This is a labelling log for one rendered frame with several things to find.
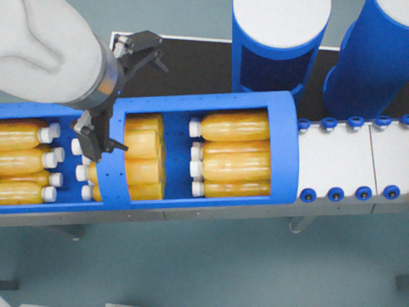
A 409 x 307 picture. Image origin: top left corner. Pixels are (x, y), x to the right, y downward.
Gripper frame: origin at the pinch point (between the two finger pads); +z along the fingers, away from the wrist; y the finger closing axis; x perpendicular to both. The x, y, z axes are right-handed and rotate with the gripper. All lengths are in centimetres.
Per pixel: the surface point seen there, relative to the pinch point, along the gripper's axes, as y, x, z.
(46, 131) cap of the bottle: 16, -37, 47
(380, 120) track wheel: -28, 36, 76
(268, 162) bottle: -3, 17, 52
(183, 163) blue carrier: 7, -6, 68
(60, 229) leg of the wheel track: 55, -51, 121
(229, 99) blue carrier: -12.2, 1.8, 48.1
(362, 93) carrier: -44, 28, 127
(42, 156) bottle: 22, -37, 51
